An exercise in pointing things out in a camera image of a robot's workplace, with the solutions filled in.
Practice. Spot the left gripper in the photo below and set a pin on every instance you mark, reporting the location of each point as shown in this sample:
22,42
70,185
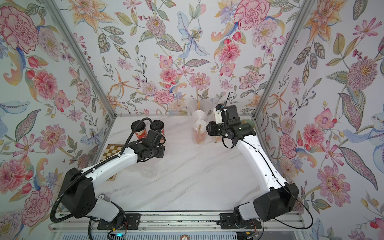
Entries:
162,148

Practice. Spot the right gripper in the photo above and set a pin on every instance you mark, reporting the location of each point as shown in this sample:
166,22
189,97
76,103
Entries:
213,127

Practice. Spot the clear plastic carrier bag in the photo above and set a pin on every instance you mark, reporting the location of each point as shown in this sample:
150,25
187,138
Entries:
212,115

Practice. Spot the white lid red back cup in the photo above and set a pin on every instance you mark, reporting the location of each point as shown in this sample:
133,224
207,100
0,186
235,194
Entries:
199,132

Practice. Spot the white lid red cup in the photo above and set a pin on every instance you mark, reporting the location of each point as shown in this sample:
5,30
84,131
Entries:
199,132
199,115

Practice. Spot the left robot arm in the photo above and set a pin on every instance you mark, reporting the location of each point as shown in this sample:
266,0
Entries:
77,198

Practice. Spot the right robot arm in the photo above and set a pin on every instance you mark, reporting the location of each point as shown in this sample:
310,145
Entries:
276,196

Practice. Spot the green cup holder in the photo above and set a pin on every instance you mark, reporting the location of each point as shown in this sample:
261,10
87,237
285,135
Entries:
248,121

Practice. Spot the black lid red cup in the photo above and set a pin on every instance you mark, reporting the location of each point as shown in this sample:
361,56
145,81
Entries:
139,129
158,126

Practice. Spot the wooden chessboard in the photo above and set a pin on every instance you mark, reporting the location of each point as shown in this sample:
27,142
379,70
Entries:
111,150

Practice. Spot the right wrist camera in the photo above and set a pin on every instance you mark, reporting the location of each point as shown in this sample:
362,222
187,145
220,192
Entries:
227,114

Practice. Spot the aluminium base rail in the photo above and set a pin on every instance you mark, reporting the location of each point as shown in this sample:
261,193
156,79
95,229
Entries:
205,221

